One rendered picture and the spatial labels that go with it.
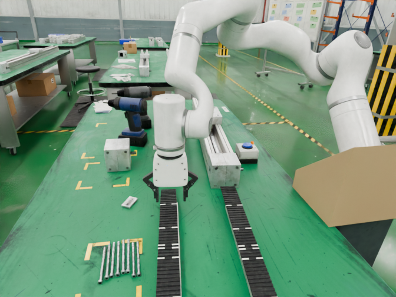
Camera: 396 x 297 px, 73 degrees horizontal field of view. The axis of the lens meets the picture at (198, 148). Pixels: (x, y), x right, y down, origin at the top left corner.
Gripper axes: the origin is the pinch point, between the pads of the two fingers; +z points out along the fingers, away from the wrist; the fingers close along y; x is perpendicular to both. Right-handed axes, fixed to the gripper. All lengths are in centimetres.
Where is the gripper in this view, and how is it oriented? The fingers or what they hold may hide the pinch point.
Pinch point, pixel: (171, 195)
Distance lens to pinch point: 85.0
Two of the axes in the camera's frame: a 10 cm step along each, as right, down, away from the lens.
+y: 10.0, -0.2, 1.0
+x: -0.9, -4.4, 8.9
